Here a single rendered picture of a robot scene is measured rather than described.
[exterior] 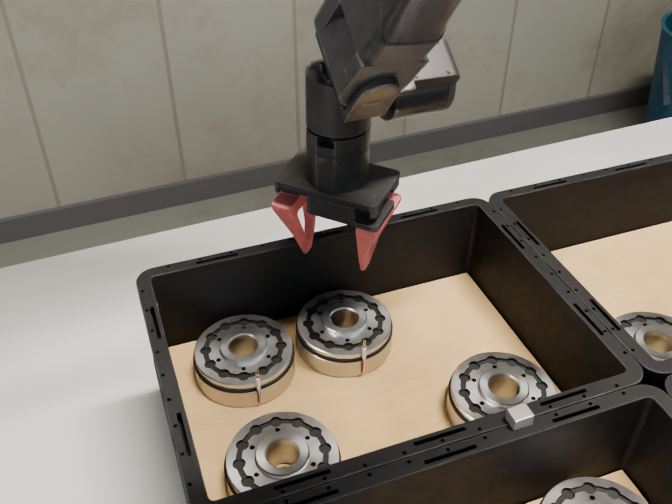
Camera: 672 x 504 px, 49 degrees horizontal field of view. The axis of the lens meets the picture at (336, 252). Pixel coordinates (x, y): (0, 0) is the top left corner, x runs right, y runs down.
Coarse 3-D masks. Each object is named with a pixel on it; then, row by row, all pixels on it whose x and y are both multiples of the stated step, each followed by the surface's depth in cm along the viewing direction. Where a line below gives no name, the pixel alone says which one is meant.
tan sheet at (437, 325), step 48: (432, 288) 88; (432, 336) 81; (480, 336) 81; (192, 384) 76; (336, 384) 76; (384, 384) 76; (432, 384) 76; (192, 432) 71; (336, 432) 71; (384, 432) 71; (432, 432) 71
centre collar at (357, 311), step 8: (336, 304) 80; (344, 304) 80; (352, 304) 80; (328, 312) 79; (336, 312) 80; (352, 312) 80; (360, 312) 79; (328, 320) 78; (360, 320) 78; (328, 328) 77; (336, 328) 77; (344, 328) 77; (352, 328) 77; (360, 328) 77; (344, 336) 77
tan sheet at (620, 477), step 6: (612, 474) 68; (618, 474) 68; (624, 474) 68; (612, 480) 67; (618, 480) 67; (624, 480) 67; (630, 480) 67; (624, 486) 67; (630, 486) 67; (636, 492) 66; (540, 498) 66; (642, 498) 66
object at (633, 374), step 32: (224, 256) 77; (256, 256) 77; (160, 320) 69; (160, 352) 66; (608, 352) 66; (160, 384) 63; (608, 384) 63; (192, 448) 58; (384, 448) 58; (416, 448) 58; (192, 480) 56; (288, 480) 56; (320, 480) 56
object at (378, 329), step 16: (320, 304) 81; (368, 304) 81; (304, 320) 79; (320, 320) 79; (368, 320) 79; (384, 320) 79; (304, 336) 77; (320, 336) 77; (336, 336) 77; (352, 336) 77; (368, 336) 77; (384, 336) 77; (320, 352) 76; (336, 352) 75; (352, 352) 75; (368, 352) 75
